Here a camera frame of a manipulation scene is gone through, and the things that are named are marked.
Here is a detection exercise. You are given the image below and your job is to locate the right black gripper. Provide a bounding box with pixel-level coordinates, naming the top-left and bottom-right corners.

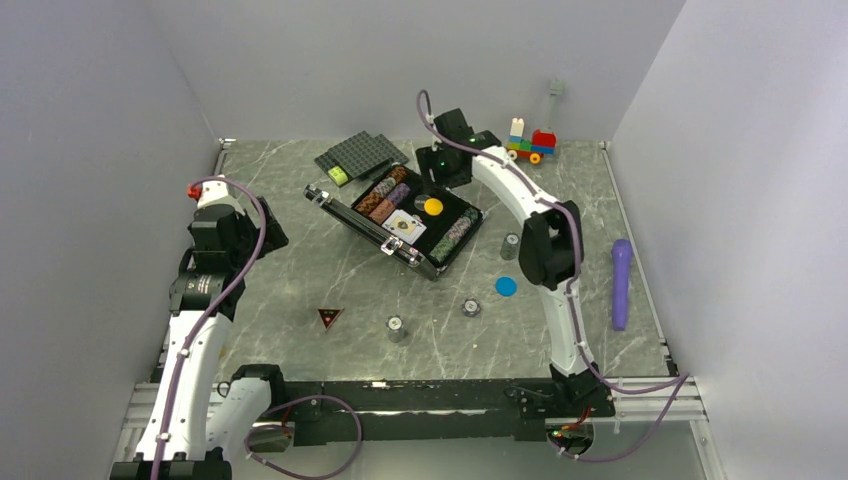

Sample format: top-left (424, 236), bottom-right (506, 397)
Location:
top-left (416, 144), bottom-right (472, 195)

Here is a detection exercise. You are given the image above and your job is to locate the yellow round plastic disc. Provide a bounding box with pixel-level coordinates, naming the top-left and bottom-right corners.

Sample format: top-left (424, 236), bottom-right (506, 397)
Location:
top-left (423, 198), bottom-right (444, 216)

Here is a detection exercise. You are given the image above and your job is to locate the triangular all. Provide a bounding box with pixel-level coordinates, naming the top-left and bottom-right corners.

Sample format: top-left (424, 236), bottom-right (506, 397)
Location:
top-left (318, 308), bottom-right (344, 331)

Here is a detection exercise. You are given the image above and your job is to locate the blue round plastic disc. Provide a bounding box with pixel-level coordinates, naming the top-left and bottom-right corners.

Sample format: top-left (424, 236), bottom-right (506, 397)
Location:
top-left (494, 276), bottom-right (518, 297)

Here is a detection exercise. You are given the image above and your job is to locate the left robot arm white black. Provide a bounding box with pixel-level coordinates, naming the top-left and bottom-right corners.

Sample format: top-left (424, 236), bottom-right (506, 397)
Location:
top-left (109, 175), bottom-right (289, 479)

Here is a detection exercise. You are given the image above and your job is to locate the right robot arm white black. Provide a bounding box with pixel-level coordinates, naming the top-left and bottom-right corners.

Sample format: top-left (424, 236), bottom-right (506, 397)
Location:
top-left (418, 108), bottom-right (615, 417)

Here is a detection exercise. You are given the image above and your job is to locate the orange brown chip row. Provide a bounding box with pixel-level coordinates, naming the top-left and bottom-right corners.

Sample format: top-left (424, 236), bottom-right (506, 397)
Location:
top-left (354, 165), bottom-right (407, 215)

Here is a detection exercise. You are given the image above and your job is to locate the purple chip row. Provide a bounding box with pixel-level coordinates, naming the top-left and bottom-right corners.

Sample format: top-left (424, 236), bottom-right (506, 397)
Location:
top-left (385, 183), bottom-right (411, 207)

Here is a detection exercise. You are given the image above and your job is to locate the aluminium poker case open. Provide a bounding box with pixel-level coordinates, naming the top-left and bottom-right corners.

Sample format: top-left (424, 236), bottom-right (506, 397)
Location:
top-left (304, 164), bottom-right (485, 281)

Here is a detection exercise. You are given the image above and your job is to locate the green blue chip row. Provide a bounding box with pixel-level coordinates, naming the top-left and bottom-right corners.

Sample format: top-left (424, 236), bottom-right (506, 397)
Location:
top-left (429, 208), bottom-right (479, 263)

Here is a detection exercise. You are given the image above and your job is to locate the playing card deck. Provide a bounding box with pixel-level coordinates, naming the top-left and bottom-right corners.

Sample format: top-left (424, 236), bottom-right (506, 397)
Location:
top-left (381, 209), bottom-right (427, 244)

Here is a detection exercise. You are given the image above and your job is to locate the red pink chip row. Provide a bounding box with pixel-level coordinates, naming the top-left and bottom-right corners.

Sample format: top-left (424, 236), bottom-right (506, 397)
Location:
top-left (369, 198), bottom-right (396, 225)

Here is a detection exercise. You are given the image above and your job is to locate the dark grey lego baseplate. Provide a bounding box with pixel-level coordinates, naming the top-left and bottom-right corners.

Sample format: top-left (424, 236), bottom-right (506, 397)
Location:
top-left (314, 131), bottom-right (409, 183)

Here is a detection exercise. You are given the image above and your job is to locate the yellow-green lego brick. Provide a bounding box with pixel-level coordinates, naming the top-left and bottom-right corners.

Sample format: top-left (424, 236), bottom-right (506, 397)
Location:
top-left (327, 166), bottom-right (350, 187)

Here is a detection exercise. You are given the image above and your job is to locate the colourful lego train toy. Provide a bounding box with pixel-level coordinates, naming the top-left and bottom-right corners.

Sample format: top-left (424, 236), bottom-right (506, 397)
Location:
top-left (506, 117), bottom-right (557, 165)

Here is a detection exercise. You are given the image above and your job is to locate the short chip stack centre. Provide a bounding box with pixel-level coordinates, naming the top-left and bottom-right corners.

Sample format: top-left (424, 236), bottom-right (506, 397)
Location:
top-left (461, 298), bottom-right (481, 317)

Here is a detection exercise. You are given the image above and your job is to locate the purple toy microphone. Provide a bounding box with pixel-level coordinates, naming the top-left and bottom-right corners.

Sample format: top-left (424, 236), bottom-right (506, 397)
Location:
top-left (611, 238), bottom-right (633, 331)

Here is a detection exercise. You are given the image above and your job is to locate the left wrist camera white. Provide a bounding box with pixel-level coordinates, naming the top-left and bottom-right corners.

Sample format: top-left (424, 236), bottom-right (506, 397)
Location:
top-left (187, 175), bottom-right (244, 214)

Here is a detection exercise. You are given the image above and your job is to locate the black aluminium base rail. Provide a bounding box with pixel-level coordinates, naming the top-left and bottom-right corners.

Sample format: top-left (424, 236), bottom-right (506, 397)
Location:
top-left (119, 377), bottom-right (708, 458)

